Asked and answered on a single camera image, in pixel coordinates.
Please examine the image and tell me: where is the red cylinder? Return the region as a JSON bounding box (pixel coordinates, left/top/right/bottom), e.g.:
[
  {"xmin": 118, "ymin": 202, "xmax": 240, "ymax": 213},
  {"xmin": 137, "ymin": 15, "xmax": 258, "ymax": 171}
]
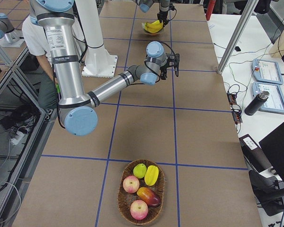
[{"xmin": 205, "ymin": 0, "xmax": 216, "ymax": 21}]

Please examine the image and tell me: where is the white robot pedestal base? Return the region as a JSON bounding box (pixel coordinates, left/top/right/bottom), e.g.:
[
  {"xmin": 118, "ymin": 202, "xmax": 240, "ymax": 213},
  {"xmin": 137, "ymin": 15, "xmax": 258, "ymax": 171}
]
[{"xmin": 75, "ymin": 0, "xmax": 118, "ymax": 78}]

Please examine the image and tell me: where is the pink apple front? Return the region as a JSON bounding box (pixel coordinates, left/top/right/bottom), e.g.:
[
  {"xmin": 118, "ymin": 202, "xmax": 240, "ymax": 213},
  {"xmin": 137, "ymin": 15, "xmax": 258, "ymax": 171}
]
[{"xmin": 130, "ymin": 200, "xmax": 148, "ymax": 220}]

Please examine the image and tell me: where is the pink apple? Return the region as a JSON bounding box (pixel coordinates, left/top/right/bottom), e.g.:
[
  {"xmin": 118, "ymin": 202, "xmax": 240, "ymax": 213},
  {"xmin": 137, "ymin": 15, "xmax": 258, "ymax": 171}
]
[
  {"xmin": 123, "ymin": 175, "xmax": 140, "ymax": 193},
  {"xmin": 130, "ymin": 200, "xmax": 148, "ymax": 220}
]

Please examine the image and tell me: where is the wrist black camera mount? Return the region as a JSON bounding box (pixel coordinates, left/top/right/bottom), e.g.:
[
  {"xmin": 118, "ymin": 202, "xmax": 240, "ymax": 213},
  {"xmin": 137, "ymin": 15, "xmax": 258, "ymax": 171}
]
[
  {"xmin": 169, "ymin": 3, "xmax": 176, "ymax": 11},
  {"xmin": 160, "ymin": 53, "xmax": 180, "ymax": 80}
]

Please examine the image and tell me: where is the yellow lemon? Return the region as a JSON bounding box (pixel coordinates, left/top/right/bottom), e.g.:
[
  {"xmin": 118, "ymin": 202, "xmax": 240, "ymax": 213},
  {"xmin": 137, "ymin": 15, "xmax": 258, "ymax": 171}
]
[{"xmin": 133, "ymin": 163, "xmax": 147, "ymax": 179}]

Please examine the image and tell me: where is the yellow banana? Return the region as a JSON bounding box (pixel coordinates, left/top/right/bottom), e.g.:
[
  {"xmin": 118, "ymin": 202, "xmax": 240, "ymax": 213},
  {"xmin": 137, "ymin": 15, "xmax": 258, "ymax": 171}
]
[
  {"xmin": 144, "ymin": 20, "xmax": 163, "ymax": 31},
  {"xmin": 145, "ymin": 24, "xmax": 163, "ymax": 34}
]

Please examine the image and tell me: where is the person in white shirt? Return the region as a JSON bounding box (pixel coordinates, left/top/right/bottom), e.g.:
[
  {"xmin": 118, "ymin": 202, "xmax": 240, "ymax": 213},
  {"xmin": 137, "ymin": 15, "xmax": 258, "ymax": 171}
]
[{"xmin": 22, "ymin": 16, "xmax": 56, "ymax": 109}]

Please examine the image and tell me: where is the red apple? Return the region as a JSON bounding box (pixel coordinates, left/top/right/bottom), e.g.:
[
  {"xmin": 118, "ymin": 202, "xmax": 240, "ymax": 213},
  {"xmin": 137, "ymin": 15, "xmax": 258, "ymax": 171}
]
[{"xmin": 136, "ymin": 187, "xmax": 161, "ymax": 207}]

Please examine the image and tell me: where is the grey square plate orange rim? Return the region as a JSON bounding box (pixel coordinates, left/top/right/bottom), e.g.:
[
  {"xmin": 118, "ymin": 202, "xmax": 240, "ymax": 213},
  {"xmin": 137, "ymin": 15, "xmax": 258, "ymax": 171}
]
[{"xmin": 142, "ymin": 20, "xmax": 164, "ymax": 35}]

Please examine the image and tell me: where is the aluminium frame post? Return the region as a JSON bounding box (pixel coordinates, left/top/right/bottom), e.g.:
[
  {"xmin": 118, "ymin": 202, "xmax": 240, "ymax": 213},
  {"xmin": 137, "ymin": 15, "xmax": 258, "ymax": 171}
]
[{"xmin": 217, "ymin": 0, "xmax": 258, "ymax": 74}]

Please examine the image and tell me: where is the small black box device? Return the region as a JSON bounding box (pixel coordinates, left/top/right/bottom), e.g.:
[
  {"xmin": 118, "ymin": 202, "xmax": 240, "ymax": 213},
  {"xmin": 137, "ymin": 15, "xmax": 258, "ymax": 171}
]
[{"xmin": 235, "ymin": 46, "xmax": 241, "ymax": 52}]

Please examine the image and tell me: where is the blue teach pendant far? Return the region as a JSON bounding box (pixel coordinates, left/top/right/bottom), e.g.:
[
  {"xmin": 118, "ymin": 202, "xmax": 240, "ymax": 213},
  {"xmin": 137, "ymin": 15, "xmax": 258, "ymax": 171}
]
[{"xmin": 252, "ymin": 59, "xmax": 284, "ymax": 85}]

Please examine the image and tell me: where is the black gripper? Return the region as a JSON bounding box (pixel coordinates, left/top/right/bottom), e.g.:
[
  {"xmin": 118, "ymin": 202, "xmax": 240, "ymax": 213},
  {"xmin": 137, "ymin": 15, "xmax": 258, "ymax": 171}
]
[{"xmin": 157, "ymin": 8, "xmax": 169, "ymax": 24}]

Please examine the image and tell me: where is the brown paper table mat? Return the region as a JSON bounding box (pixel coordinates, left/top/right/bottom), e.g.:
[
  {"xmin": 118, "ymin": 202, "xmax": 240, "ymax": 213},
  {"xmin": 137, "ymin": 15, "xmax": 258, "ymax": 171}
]
[{"xmin": 13, "ymin": 4, "xmax": 262, "ymax": 227}]

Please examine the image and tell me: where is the woven fruit basket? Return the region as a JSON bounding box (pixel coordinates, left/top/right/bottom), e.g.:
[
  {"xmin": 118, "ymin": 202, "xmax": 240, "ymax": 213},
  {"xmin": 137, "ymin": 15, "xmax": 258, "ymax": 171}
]
[{"xmin": 117, "ymin": 159, "xmax": 165, "ymax": 226}]

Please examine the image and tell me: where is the black monitor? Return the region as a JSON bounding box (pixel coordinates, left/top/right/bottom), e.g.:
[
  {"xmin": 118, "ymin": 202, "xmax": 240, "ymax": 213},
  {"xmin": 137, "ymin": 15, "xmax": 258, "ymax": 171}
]
[{"xmin": 259, "ymin": 122, "xmax": 284, "ymax": 181}]

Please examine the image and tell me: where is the blue teach pendant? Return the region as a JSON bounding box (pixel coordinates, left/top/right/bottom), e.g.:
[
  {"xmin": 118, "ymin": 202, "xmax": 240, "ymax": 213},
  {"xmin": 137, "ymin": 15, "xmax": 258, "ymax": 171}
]
[
  {"xmin": 252, "ymin": 59, "xmax": 284, "ymax": 85},
  {"xmin": 252, "ymin": 82, "xmax": 284, "ymax": 114}
]

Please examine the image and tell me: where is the black drinking bottle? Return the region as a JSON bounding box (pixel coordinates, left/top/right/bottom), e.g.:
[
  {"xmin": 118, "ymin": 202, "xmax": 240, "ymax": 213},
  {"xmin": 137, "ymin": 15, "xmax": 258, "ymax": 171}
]
[{"xmin": 244, "ymin": 91, "xmax": 270, "ymax": 116}]

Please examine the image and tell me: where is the blue teach pendant near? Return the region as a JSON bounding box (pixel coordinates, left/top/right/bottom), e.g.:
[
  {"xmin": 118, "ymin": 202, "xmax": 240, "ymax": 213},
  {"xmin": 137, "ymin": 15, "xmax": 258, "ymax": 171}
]
[{"xmin": 252, "ymin": 82, "xmax": 284, "ymax": 114}]

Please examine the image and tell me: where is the pink apple left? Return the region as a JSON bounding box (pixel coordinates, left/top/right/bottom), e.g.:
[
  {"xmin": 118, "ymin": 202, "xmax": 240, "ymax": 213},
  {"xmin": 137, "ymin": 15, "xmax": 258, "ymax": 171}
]
[{"xmin": 123, "ymin": 175, "xmax": 140, "ymax": 193}]

